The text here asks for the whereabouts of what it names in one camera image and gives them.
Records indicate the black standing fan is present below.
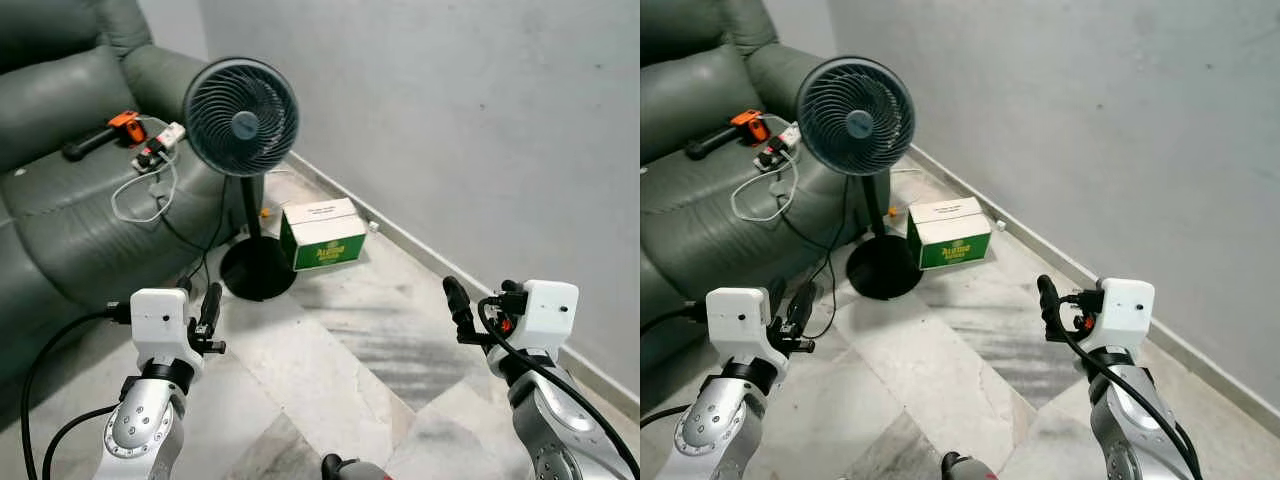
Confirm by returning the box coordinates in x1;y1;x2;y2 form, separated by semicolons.
183;57;300;302
796;55;923;301

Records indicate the orange and black power tool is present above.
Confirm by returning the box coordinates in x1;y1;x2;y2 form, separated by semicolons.
685;108;771;161
62;110;149;162

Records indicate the dark green leather sofa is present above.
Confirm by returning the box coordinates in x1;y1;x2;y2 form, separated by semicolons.
640;0;891;377
0;0;269;391

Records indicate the white power strip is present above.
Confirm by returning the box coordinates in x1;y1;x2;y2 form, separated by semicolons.
135;121;188;169
757;122;803;169

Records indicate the white charging cable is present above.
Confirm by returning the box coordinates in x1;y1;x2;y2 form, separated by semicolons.
110;150;179;223
730;150;799;223

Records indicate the green and white cardboard box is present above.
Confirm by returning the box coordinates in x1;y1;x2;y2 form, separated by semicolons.
906;196;993;271
279;197;368;272

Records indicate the black fan cable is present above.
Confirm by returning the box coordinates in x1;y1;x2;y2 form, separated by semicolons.
780;178;851;341
160;175;233;301

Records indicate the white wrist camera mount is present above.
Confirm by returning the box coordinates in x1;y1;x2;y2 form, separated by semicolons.
487;279;581;359
706;288;777;367
1095;278;1157;353
130;288;207;379

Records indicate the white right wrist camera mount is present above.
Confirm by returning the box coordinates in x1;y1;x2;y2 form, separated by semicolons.
487;279;581;359
1095;278;1157;353

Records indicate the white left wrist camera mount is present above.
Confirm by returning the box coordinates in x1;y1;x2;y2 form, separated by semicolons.
706;288;777;367
130;288;207;379

